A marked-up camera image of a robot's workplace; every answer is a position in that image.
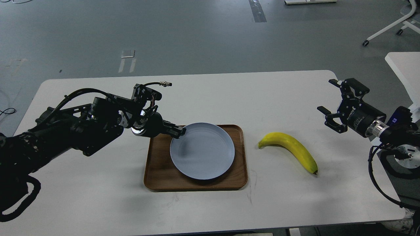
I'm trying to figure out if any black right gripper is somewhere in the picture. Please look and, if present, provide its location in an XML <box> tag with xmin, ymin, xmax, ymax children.
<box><xmin>317</xmin><ymin>78</ymin><xmax>387</xmax><ymax>138</ymax></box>

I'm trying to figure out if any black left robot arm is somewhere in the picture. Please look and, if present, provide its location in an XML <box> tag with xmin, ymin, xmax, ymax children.
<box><xmin>0</xmin><ymin>83</ymin><xmax>186</xmax><ymax>222</ymax></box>

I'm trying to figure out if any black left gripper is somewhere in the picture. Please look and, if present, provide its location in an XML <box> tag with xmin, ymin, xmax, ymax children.
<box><xmin>131</xmin><ymin>112</ymin><xmax>186</xmax><ymax>138</ymax></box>

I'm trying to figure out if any yellow banana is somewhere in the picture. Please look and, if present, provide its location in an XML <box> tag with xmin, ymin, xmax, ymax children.
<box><xmin>257</xmin><ymin>132</ymin><xmax>318</xmax><ymax>175</ymax></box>

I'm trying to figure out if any white wheeled chair base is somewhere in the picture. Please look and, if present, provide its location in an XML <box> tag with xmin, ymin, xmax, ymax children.
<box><xmin>362</xmin><ymin>0</ymin><xmax>420</xmax><ymax>47</ymax></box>

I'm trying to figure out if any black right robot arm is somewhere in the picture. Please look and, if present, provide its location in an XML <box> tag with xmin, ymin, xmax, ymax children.
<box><xmin>317</xmin><ymin>78</ymin><xmax>419</xmax><ymax>211</ymax></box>

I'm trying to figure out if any brown wooden tray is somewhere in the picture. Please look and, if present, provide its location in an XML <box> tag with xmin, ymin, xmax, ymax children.
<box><xmin>144</xmin><ymin>125</ymin><xmax>248</xmax><ymax>192</ymax></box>

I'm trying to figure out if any white furniture base bar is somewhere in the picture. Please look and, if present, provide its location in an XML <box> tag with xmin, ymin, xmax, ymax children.
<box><xmin>284</xmin><ymin>0</ymin><xmax>338</xmax><ymax>5</ymax></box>

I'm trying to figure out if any light blue plate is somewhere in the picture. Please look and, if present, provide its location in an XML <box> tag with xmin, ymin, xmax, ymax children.
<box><xmin>170</xmin><ymin>122</ymin><xmax>235</xmax><ymax>180</ymax></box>

